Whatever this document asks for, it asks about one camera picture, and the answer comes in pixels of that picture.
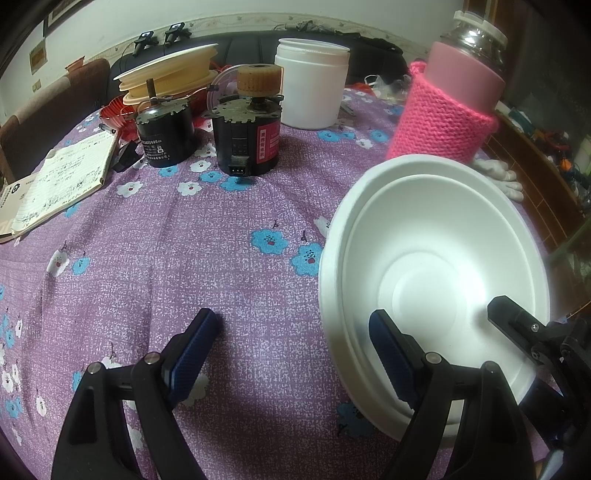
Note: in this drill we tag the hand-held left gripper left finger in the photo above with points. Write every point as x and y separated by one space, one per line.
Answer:
194 355

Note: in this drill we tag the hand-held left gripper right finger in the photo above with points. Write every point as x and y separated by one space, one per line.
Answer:
392 355

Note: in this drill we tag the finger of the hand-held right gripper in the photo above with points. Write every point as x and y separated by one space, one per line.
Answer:
512 318

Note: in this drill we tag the large white foam bowl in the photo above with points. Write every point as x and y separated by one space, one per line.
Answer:
330 286

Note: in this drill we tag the purple floral tablecloth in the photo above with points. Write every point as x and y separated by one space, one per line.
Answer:
184 258

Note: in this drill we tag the white glove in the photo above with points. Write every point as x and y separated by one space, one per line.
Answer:
501 175

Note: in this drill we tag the small black block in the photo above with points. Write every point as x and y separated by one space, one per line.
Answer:
127 157

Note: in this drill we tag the open paper notebook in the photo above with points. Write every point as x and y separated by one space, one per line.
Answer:
69 180

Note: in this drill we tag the pink knit-sleeved flask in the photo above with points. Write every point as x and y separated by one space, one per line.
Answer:
443 110

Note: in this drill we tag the black electric motor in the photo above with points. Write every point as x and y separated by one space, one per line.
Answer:
164 136

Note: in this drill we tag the pink-label motor with cork wheel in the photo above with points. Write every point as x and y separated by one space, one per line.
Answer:
249 134

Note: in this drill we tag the white plastic jar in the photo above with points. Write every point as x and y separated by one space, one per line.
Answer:
309 87

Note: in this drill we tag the brown chair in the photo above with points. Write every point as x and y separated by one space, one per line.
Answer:
46 115

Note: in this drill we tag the black sofa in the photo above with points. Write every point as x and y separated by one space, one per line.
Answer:
249 50

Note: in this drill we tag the small black gadget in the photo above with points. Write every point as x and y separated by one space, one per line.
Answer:
145 40
175 31

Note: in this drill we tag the wall picture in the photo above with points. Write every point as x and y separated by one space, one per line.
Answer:
38 56

